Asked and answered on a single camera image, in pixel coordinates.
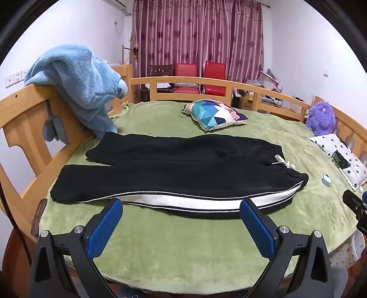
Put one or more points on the dark wooden chair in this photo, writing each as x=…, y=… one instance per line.
x=161, y=70

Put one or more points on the white floral pillow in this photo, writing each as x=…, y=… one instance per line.
x=354, y=169

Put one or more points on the wooden bed frame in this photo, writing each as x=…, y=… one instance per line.
x=23, y=114

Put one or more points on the white wall socket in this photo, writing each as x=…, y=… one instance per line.
x=25, y=74
x=9, y=80
x=18, y=77

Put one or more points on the small light blue round case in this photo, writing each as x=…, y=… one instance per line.
x=326, y=180

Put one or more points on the cardboard box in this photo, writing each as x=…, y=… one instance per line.
x=246, y=103

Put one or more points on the purple plush toy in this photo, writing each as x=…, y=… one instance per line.
x=321, y=117

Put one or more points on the wooden coat rack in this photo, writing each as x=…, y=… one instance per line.
x=133, y=51

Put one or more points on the green fleece bed blanket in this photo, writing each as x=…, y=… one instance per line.
x=172, y=252

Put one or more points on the black pants with white stripe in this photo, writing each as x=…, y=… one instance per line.
x=172, y=172

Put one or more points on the maroon patterned curtain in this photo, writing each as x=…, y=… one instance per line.
x=195, y=31

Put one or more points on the dark green pouch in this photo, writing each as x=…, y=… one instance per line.
x=340, y=160

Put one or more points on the light blue fleece robe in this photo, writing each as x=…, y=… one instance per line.
x=77, y=80

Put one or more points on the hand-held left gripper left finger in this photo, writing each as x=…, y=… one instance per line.
x=104, y=229

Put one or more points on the geometric patterned pillow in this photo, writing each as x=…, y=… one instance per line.
x=213, y=113

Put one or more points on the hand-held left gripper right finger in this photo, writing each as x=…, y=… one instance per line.
x=256, y=229

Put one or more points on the red chair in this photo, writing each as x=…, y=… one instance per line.
x=214, y=70
x=186, y=70

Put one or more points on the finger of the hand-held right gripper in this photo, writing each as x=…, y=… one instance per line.
x=352, y=200

